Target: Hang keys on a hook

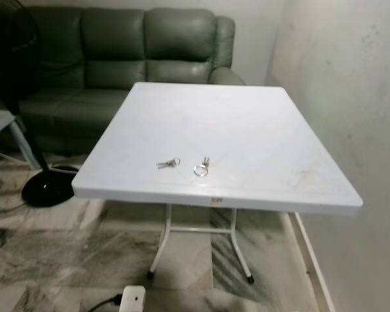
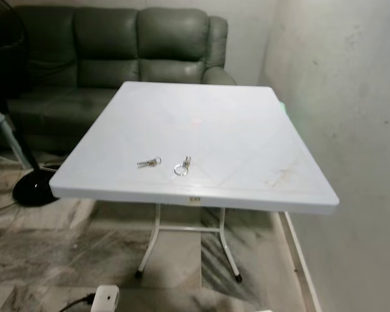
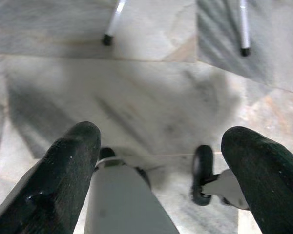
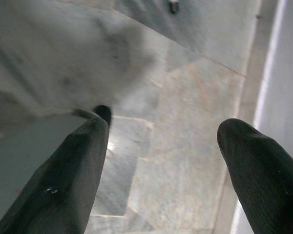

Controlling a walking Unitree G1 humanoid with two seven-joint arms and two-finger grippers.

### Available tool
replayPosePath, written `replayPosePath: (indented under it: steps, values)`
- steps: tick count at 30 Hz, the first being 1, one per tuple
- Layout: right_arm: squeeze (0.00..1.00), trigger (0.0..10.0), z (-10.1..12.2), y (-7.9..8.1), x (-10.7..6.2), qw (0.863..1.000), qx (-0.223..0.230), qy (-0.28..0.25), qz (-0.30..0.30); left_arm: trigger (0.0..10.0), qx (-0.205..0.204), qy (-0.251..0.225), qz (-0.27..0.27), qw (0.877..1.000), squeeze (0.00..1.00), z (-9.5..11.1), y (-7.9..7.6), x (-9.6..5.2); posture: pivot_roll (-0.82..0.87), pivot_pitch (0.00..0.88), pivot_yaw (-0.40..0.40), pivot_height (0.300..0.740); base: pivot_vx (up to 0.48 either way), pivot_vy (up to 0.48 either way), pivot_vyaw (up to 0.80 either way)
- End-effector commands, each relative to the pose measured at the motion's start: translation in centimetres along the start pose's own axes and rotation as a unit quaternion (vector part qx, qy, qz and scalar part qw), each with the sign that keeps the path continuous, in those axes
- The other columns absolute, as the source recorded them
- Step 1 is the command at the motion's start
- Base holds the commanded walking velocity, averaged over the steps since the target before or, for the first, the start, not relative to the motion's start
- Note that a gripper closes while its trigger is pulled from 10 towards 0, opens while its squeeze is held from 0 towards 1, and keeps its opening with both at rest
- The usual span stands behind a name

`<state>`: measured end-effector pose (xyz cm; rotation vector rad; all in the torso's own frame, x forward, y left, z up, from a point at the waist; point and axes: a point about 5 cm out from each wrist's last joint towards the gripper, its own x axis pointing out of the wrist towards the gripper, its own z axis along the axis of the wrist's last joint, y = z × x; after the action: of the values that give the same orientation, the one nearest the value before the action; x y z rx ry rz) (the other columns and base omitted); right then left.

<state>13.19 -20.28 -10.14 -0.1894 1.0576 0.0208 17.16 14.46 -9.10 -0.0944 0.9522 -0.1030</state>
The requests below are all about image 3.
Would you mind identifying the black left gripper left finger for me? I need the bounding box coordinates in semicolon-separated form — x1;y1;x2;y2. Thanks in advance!
0;121;102;234

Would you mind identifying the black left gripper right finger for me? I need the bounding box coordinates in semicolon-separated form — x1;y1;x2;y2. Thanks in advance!
221;126;293;234

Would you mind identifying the small black caster wheel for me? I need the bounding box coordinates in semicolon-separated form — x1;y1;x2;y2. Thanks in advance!
98;147;117;162

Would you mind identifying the large black caster wheel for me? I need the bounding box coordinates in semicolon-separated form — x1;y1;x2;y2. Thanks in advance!
191;145;214;207

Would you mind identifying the grey stand base beam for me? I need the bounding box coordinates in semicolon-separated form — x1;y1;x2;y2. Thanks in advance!
84;157;181;234

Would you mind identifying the silver metal leg black foot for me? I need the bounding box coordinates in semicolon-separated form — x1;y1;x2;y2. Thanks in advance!
238;0;252;57
102;0;126;46

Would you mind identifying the white caster bracket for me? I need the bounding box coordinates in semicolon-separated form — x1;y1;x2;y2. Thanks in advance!
202;169;250;211

